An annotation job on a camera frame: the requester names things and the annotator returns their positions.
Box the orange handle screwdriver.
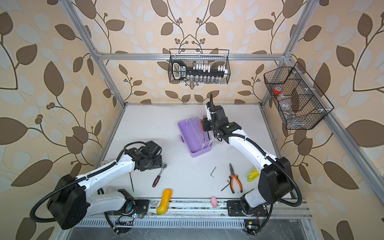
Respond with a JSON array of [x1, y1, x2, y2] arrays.
[[200, 120, 211, 142]]

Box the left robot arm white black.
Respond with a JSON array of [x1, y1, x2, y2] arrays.
[[30, 141, 163, 233]]

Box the pink pig toy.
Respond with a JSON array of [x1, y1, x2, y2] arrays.
[[211, 197, 218, 208]]

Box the orange handle pliers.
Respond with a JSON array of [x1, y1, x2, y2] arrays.
[[229, 163, 243, 194]]

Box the yellow black thin screwdriver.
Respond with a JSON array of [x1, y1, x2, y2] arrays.
[[129, 173, 135, 192]]

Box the yellow banana toy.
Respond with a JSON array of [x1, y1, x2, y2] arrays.
[[248, 169, 260, 182]]

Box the red capped clear bottle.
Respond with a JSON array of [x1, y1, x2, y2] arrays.
[[273, 86, 288, 101]]

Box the back black wire basket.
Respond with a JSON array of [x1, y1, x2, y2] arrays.
[[168, 48, 231, 85]]

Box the right black wire basket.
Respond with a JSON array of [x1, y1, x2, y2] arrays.
[[264, 63, 334, 130]]

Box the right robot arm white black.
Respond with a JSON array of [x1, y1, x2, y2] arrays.
[[201, 100, 303, 235]]

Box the black wire basket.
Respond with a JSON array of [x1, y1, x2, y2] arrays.
[[168, 48, 231, 85], [264, 63, 334, 130]]

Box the yellow squash toy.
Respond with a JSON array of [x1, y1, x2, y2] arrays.
[[156, 189, 173, 215]]

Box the black socket set holder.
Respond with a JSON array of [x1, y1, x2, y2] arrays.
[[168, 60, 231, 84]]

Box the purple clear plastic tool box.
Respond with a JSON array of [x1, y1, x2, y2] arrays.
[[177, 117, 213, 158]]

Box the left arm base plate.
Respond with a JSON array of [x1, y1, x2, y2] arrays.
[[108, 199, 150, 217]]

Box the red black ratchet wrench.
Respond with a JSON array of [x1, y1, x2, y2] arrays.
[[152, 163, 168, 188]]

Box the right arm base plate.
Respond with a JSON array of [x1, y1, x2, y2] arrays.
[[226, 200, 268, 218]]

